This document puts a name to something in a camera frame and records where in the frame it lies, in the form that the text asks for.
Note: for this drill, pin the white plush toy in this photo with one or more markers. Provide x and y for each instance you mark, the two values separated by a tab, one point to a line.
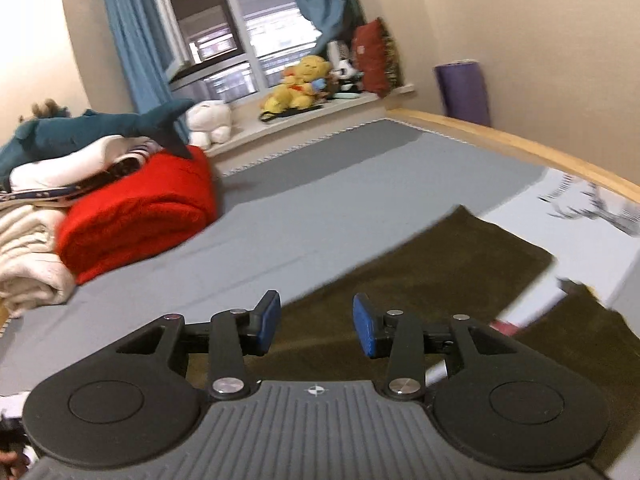
210	122

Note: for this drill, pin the red cushion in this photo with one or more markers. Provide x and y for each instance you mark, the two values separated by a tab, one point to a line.
372	55

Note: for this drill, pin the blue curtain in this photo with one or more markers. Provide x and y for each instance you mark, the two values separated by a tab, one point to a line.
320	0
125	35

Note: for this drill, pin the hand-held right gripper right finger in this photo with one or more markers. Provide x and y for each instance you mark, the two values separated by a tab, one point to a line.
364	327

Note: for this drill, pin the yellow bear plush toy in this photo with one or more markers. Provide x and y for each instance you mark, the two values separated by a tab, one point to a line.
300	82

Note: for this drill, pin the white folded quilt navy trim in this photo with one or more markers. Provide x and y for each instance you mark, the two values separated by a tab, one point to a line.
75	162

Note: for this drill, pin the red folded blanket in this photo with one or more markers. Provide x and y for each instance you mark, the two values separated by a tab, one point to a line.
145	210

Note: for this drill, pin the window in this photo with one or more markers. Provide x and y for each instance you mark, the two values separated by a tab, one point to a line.
225	35

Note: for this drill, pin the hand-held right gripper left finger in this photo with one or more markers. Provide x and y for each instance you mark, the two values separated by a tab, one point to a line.
268	324

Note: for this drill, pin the teal shark plush toy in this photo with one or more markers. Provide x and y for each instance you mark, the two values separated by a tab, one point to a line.
60	135

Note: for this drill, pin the panda plush toy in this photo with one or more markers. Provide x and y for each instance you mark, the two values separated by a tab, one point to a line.
346	72

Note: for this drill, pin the wooden bed frame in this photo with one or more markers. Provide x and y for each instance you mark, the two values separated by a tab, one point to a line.
500	135

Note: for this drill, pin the brown plush toy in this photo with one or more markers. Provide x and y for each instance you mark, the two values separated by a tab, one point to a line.
45	109

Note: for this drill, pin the cream folded blanket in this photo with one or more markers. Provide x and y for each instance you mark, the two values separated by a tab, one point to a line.
30	260

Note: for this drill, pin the purple rolled yoga mat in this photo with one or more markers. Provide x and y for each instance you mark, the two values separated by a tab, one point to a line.
462	92

